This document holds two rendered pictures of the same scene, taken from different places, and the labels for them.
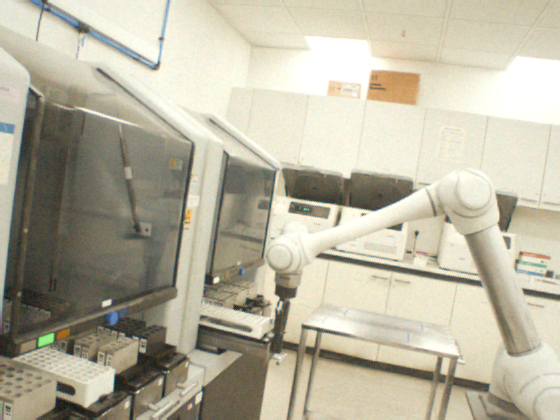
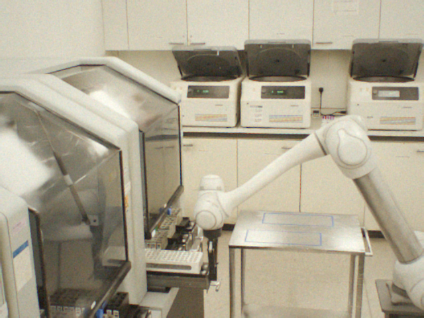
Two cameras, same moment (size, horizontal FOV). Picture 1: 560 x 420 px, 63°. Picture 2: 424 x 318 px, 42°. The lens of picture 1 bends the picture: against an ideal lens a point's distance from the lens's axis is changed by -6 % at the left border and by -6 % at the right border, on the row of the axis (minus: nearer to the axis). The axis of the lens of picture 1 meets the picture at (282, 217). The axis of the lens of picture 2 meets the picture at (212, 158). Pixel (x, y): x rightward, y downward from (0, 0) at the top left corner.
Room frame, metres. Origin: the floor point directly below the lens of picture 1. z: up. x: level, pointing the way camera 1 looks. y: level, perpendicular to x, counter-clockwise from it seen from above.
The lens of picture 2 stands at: (-0.50, 0.10, 1.86)
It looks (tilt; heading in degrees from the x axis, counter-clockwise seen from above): 15 degrees down; 356
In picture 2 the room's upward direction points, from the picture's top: 1 degrees counter-clockwise
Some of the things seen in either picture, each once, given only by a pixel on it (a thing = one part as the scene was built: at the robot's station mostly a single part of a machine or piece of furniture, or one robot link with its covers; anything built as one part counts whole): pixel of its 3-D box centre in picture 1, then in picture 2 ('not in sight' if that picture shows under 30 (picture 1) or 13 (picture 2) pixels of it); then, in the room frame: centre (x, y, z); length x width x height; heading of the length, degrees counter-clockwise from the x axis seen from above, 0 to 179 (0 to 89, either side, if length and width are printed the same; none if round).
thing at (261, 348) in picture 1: (187, 326); (134, 271); (1.67, 0.27, 0.78); 0.73 x 0.14 x 0.09; 76
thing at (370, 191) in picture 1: (377, 213); (277, 80); (4.08, -0.80, 1.24); 0.62 x 0.56 x 0.69; 166
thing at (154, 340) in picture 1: (153, 341); (121, 307); (1.26, 0.30, 0.85); 0.12 x 0.02 x 0.06; 166
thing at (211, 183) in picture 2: (292, 245); (211, 195); (1.57, -0.05, 1.14); 0.13 x 0.11 x 0.16; 170
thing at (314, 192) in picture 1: (310, 205); (208, 83); (4.22, -0.23, 1.22); 0.62 x 0.56 x 0.64; 164
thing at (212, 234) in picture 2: (284, 298); (212, 236); (1.58, -0.05, 0.96); 0.08 x 0.07 x 0.09; 166
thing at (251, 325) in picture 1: (224, 320); (165, 262); (1.63, 0.14, 0.83); 0.30 x 0.10 x 0.06; 76
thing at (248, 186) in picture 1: (194, 184); (110, 142); (1.93, 0.37, 1.28); 0.61 x 0.51 x 0.63; 166
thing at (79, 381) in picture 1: (46, 371); not in sight; (0.98, 0.47, 0.83); 0.30 x 0.10 x 0.06; 76
